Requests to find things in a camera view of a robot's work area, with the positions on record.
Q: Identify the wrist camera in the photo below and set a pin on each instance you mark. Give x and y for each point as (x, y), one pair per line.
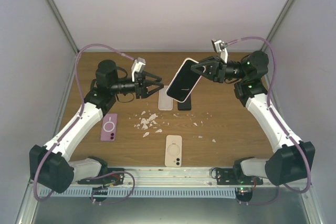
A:
(220, 47)
(137, 67)

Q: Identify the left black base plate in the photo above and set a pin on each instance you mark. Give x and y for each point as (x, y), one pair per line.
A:
(111, 180)

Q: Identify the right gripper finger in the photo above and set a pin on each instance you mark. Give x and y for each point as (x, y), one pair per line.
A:
(203, 69)
(210, 60)

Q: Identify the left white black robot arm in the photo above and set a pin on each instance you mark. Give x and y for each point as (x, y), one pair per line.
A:
(50, 164)

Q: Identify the beige phone with ring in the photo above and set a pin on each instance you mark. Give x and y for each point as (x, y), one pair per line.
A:
(173, 151)

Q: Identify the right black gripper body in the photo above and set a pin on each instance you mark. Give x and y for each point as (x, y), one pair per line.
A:
(221, 74)

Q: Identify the white paint chip patch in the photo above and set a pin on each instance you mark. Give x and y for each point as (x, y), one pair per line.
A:
(149, 123)

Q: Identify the aluminium corner post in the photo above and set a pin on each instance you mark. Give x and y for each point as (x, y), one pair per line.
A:
(280, 19)
(58, 16)

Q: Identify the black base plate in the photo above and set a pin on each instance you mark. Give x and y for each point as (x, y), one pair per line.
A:
(226, 176)
(111, 180)

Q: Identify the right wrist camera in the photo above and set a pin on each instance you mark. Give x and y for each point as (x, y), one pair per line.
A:
(220, 47)

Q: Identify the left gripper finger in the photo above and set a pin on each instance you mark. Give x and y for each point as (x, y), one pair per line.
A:
(150, 76)
(153, 88)

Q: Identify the white phone face down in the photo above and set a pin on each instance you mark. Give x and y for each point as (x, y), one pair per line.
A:
(184, 81)

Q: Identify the beige phone case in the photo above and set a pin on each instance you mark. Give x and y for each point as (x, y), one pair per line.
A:
(165, 103)

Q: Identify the aluminium rail frame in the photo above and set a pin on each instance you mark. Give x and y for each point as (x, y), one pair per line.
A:
(168, 175)

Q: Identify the purple phone in case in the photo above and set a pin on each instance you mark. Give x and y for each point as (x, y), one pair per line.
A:
(109, 127)

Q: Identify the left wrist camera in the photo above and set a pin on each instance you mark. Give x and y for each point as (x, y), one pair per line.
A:
(137, 67)

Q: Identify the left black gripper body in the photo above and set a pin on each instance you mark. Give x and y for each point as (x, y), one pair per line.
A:
(138, 90)

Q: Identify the grey slotted cable duct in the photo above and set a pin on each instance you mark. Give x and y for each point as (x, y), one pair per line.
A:
(147, 192)

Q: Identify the left aluminium corner post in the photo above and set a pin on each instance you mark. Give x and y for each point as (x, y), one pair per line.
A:
(58, 16)

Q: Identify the right aluminium corner post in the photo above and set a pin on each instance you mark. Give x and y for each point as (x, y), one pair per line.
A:
(280, 19)

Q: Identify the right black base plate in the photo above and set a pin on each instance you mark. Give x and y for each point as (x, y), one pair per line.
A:
(226, 176)

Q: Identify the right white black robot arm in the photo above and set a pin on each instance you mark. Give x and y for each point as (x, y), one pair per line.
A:
(292, 158)

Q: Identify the black smartphone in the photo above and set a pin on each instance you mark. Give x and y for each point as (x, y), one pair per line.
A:
(185, 106)

